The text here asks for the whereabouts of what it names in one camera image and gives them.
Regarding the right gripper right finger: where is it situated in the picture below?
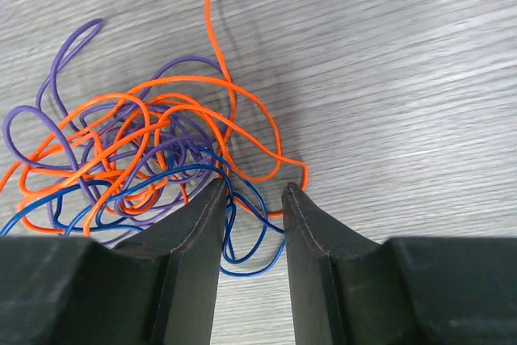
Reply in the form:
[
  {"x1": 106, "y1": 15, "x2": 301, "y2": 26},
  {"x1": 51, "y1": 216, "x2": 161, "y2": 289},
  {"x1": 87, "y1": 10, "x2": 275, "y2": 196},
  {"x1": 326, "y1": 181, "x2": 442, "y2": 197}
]
[{"x1": 282, "y1": 183, "x2": 516, "y2": 344}]

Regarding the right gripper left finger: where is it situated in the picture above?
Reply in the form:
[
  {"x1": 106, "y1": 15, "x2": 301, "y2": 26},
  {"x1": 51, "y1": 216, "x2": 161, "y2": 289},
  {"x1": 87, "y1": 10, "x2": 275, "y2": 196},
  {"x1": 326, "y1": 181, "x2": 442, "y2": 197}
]
[{"x1": 1, "y1": 179, "x2": 226, "y2": 344}]

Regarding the blue thin wire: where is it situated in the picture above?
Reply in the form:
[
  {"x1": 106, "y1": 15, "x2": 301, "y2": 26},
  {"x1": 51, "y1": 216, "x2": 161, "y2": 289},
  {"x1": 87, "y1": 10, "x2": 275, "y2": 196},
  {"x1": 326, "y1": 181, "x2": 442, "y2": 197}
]
[{"x1": 0, "y1": 145, "x2": 287, "y2": 278}]

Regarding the orange thin wire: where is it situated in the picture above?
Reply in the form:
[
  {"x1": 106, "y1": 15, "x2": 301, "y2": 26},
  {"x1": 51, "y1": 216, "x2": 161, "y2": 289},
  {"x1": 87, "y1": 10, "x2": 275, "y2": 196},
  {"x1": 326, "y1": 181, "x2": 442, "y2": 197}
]
[{"x1": 0, "y1": 0, "x2": 309, "y2": 238}]

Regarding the purple thin wire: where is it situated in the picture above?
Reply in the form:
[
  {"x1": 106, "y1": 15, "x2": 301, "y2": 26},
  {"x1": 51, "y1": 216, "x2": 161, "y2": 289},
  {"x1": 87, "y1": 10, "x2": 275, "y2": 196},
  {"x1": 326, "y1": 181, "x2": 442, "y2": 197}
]
[{"x1": 2, "y1": 18, "x2": 227, "y2": 247}]

